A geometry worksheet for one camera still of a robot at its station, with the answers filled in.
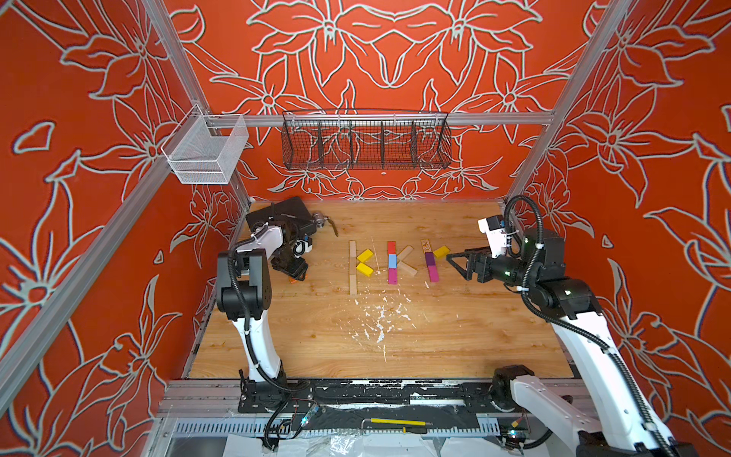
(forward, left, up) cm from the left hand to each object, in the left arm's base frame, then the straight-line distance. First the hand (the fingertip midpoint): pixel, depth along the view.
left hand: (292, 270), depth 98 cm
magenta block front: (+2, -50, -2) cm, 50 cm away
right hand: (-9, -49, +29) cm, 58 cm away
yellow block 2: (+2, -25, 0) cm, 26 cm away
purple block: (+8, -49, +1) cm, 49 cm away
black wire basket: (+36, -24, +31) cm, 53 cm away
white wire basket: (+27, +30, +31) cm, 51 cm away
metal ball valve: (+22, -6, +3) cm, 23 cm away
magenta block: (+1, -35, -1) cm, 35 cm away
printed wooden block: (+13, -48, +1) cm, 50 cm away
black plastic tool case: (+25, +6, +5) cm, 26 cm away
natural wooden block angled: (-4, -22, 0) cm, 22 cm away
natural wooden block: (+11, -20, 0) cm, 23 cm away
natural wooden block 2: (+4, -21, 0) cm, 21 cm away
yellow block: (+8, -25, 0) cm, 27 cm away
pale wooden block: (+11, -39, 0) cm, 41 cm away
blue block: (+6, -35, +1) cm, 36 cm away
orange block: (-5, -2, +2) cm, 6 cm away
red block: (+13, -35, 0) cm, 38 cm away
